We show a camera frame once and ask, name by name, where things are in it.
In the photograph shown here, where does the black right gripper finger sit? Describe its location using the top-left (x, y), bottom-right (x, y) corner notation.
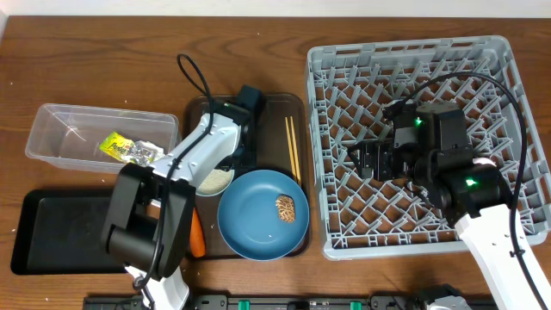
top-left (347, 150), bottom-right (367, 177)
top-left (347, 140), bottom-right (373, 152)

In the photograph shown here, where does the light blue rice bowl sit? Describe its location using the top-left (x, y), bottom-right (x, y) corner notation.
top-left (196, 169), bottom-right (235, 196)

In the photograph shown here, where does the pink cup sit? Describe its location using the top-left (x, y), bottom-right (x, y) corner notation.
top-left (473, 158), bottom-right (497, 169)

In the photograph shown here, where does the green snack wrapper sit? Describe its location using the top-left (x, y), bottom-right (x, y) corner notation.
top-left (99, 132), bottom-right (164, 166)

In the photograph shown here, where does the orange carrot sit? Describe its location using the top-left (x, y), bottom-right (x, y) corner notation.
top-left (189, 209), bottom-right (206, 257)

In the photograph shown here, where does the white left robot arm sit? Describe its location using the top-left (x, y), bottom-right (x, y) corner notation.
top-left (101, 85), bottom-right (266, 309)

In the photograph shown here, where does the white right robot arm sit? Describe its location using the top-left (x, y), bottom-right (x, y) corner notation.
top-left (347, 102), bottom-right (550, 309)

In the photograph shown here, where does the grey dishwasher rack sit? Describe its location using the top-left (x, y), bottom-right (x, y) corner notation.
top-left (306, 35), bottom-right (550, 261)

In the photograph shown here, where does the wooden chopstick left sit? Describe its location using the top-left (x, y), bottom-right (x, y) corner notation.
top-left (285, 117), bottom-right (298, 183)

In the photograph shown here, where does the wooden chopstick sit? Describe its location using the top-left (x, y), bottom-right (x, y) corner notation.
top-left (285, 117), bottom-right (298, 183)
top-left (289, 116), bottom-right (302, 187)

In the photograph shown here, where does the wooden chopstick right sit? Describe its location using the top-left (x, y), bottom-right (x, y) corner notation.
top-left (289, 116), bottom-right (302, 187)

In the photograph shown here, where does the brown shiitake mushroom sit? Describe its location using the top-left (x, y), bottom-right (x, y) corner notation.
top-left (275, 195), bottom-right (296, 223)

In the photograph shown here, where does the large blue plate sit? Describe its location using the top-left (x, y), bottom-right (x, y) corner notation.
top-left (217, 170), bottom-right (310, 261)

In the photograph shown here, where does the clear plastic bin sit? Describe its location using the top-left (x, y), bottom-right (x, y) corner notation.
top-left (25, 103), bottom-right (181, 174)

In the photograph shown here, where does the black plastic bin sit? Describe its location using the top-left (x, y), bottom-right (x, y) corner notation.
top-left (10, 189), bottom-right (125, 276)

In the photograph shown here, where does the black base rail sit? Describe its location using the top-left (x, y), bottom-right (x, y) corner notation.
top-left (82, 283), bottom-right (500, 310)

